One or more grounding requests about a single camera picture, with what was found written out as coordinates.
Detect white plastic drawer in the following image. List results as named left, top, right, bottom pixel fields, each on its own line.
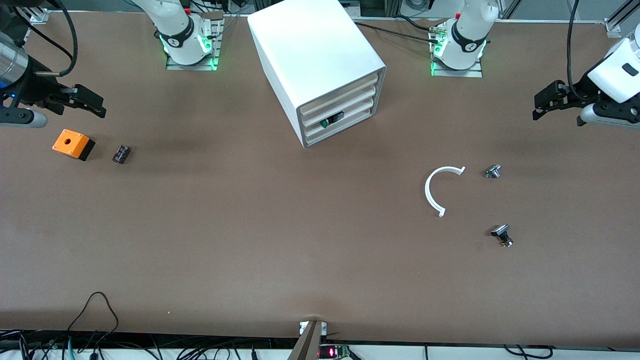
left=299, top=73, right=380, bottom=114

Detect black silver push button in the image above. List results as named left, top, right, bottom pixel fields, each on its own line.
left=490, top=224, right=514, bottom=249

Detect white drawer cabinet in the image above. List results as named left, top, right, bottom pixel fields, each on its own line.
left=247, top=0, right=387, bottom=149

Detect device with red display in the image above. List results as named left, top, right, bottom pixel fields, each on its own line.
left=318, top=344, right=352, bottom=360

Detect orange button enclosure box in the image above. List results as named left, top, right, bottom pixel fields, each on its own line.
left=51, top=128, right=96, bottom=162

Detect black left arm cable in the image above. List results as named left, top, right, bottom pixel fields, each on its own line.
left=566, top=0, right=583, bottom=98

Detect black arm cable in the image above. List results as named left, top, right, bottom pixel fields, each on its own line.
left=30, top=0, right=79, bottom=77
left=566, top=0, right=583, bottom=98

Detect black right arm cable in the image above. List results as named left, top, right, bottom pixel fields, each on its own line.
left=30, top=0, right=79, bottom=77

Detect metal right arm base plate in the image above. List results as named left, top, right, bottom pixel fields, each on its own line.
left=165, top=12, right=224, bottom=71

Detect white curved plastic ring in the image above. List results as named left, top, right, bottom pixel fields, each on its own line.
left=424, top=165, right=467, bottom=218

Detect black cable behind cabinet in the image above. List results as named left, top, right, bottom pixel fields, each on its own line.
left=352, top=14, right=448, bottom=46

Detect black looped cable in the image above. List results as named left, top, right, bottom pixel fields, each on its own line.
left=66, top=291, right=120, bottom=346

